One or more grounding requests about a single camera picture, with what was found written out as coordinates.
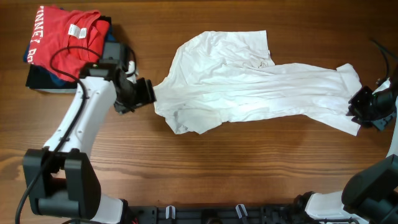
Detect white t-shirt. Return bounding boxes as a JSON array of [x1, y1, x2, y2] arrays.
[[154, 30, 361, 135]]

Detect blue folded garment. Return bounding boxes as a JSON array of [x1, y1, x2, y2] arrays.
[[24, 21, 113, 89]]

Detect black folded garment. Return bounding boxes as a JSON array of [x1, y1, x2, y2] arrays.
[[25, 16, 115, 93]]

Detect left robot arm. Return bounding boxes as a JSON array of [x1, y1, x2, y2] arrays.
[[14, 42, 156, 223]]

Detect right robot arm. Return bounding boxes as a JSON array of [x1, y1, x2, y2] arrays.
[[304, 72, 397, 223]]

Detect red folded t-shirt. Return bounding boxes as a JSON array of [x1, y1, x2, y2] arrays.
[[25, 6, 110, 82]]

